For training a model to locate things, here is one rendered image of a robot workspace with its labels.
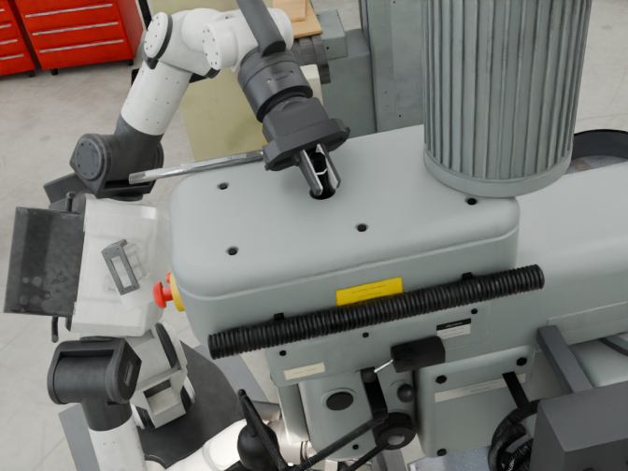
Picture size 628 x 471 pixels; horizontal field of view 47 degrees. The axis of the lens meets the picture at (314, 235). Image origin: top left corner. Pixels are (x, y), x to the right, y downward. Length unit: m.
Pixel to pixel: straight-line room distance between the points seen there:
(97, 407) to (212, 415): 0.99
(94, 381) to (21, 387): 2.15
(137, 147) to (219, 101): 1.49
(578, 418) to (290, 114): 0.53
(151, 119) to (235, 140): 1.61
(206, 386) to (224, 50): 1.65
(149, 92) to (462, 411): 0.78
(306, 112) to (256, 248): 0.20
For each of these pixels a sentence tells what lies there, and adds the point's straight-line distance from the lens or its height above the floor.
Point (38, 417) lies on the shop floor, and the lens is 3.46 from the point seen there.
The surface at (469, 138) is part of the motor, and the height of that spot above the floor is 1.98.
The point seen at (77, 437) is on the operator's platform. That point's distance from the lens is 2.78.
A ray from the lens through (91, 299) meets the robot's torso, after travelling 1.44.
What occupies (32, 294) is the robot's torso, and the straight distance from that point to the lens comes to 1.44.
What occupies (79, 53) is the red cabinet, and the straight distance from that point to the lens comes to 5.89.
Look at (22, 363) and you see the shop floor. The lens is 3.71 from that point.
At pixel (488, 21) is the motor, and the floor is 2.13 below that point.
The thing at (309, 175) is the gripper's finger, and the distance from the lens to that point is 0.97.
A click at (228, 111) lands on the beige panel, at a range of 2.91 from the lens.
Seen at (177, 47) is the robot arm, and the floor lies 1.97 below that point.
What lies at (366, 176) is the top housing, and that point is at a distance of 1.03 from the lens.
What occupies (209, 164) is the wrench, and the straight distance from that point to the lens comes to 1.09.
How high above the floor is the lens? 2.50
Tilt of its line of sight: 41 degrees down
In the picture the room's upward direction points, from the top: 9 degrees counter-clockwise
